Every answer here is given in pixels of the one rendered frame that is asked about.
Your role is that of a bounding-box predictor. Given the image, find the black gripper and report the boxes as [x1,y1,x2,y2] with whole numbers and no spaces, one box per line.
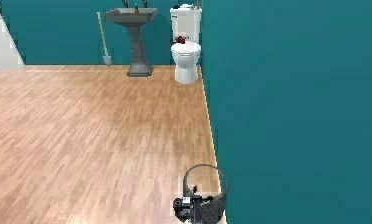
[172,163,229,220]

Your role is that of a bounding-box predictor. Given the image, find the white toilet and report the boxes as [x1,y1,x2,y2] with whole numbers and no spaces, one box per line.
[169,3,203,85]

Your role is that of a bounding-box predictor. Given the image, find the dark red small object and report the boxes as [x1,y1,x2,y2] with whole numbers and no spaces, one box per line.
[170,34,190,46]

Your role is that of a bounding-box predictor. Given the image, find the cream toilet brush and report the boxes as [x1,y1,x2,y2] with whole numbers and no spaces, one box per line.
[96,11,113,67]

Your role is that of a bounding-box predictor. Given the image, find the grey pedestal sink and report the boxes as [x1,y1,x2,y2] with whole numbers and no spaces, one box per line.
[104,7,159,78]

